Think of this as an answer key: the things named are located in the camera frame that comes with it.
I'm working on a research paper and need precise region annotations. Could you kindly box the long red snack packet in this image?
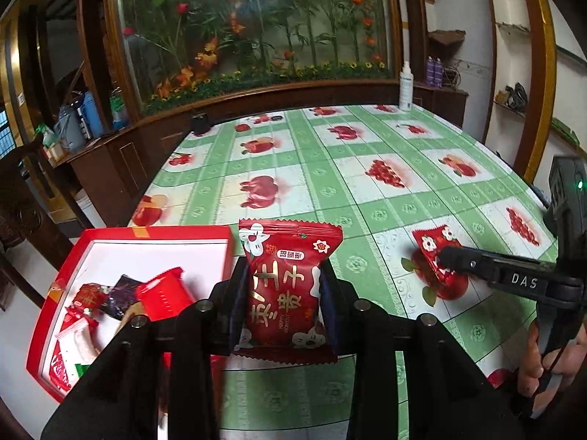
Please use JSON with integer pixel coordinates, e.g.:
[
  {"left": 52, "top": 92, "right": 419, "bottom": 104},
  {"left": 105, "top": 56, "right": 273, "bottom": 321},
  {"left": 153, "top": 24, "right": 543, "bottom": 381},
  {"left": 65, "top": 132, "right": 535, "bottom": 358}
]
[{"left": 135, "top": 267, "right": 195, "bottom": 321}]

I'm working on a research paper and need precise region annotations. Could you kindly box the black purple snack packet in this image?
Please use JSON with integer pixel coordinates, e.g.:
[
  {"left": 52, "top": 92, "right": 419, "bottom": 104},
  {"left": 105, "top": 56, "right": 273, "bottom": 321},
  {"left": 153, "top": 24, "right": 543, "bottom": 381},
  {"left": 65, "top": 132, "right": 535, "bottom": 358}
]
[{"left": 99, "top": 275, "right": 141, "bottom": 321}]

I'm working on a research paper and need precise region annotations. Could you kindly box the red flower jujube snack packet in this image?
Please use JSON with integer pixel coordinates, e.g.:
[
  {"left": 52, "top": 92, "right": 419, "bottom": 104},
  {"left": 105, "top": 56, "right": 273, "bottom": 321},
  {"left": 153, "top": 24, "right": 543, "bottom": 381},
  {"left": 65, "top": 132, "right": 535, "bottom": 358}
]
[{"left": 412, "top": 224, "right": 467, "bottom": 287}]

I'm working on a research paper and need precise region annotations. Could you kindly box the person's right hand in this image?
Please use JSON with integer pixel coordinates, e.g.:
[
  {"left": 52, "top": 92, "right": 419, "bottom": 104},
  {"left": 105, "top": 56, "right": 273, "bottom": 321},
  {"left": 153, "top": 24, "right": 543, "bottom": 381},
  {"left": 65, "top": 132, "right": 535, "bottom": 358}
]
[{"left": 517, "top": 321, "right": 586, "bottom": 415}]

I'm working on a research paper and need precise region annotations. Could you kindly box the red gift box tray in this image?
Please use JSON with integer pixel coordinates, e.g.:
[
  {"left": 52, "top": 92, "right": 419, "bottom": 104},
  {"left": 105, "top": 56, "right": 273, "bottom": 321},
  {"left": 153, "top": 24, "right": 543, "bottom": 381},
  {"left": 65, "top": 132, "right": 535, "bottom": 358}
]
[{"left": 26, "top": 225, "right": 234, "bottom": 401}]

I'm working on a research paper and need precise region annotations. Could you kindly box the green fruit pattern tablecloth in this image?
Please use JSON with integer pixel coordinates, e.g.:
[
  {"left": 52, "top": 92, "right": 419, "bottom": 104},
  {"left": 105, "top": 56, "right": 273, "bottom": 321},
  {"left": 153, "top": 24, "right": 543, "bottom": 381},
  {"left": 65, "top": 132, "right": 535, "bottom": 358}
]
[{"left": 127, "top": 103, "right": 561, "bottom": 440}]

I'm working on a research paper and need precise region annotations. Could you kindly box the small black table object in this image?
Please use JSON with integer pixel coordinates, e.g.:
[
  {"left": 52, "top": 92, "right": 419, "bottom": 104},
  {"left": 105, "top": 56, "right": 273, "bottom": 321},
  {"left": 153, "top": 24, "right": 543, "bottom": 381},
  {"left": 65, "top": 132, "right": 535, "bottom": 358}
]
[{"left": 190, "top": 112, "right": 212, "bottom": 137}]

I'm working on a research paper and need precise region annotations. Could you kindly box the dark wooden chair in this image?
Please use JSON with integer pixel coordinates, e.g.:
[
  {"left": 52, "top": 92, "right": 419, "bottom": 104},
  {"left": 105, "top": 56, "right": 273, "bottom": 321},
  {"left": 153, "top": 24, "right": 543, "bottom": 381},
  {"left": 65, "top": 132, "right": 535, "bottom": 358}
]
[{"left": 1, "top": 134, "right": 84, "bottom": 271}]

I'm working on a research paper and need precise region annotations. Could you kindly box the purple bottles pair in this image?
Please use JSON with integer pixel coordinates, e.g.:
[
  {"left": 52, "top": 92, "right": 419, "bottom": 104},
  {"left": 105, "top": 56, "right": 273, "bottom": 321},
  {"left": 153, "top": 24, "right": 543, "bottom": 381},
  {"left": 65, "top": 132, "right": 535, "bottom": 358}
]
[{"left": 425, "top": 57, "right": 444, "bottom": 88}]

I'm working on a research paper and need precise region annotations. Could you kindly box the white spray bottle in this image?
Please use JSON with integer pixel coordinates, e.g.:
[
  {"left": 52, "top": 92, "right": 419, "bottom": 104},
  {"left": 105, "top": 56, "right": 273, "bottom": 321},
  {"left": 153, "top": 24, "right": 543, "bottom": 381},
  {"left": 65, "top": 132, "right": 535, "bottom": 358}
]
[{"left": 399, "top": 60, "right": 414, "bottom": 111}]

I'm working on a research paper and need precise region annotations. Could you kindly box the grey kettle jug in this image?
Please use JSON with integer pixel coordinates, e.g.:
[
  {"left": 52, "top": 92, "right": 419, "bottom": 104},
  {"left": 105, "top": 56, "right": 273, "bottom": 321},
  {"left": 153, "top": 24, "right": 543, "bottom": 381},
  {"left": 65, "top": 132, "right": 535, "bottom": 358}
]
[{"left": 55, "top": 104, "right": 85, "bottom": 153}]

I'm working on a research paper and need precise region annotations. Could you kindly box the blue water jug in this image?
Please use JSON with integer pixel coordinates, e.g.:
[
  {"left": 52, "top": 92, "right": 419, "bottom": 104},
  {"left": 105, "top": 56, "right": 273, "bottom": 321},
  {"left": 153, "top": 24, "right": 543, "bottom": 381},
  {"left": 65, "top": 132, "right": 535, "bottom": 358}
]
[{"left": 81, "top": 91, "right": 105, "bottom": 138}]

